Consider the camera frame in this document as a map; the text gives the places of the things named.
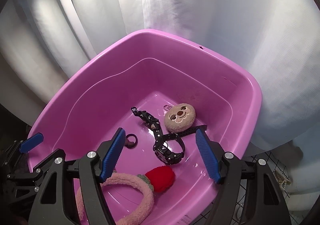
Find white curtain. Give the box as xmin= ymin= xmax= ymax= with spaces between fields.
xmin=0 ymin=0 xmax=320 ymax=195

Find black hair tie with bead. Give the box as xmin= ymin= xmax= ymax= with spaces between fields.
xmin=124 ymin=133 xmax=138 ymax=148

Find pearl hair claw clip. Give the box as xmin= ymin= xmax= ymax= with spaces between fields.
xmin=273 ymin=170 xmax=291 ymax=191

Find black digital wristwatch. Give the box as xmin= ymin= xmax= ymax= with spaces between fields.
xmin=151 ymin=125 xmax=207 ymax=165

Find beige plush round pouch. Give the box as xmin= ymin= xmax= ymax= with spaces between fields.
xmin=164 ymin=103 xmax=196 ymax=133

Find pink fuzzy strawberry headband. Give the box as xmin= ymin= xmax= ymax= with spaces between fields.
xmin=75 ymin=165 xmax=176 ymax=225

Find pink plastic basin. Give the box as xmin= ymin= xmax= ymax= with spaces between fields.
xmin=28 ymin=30 xmax=262 ymax=224

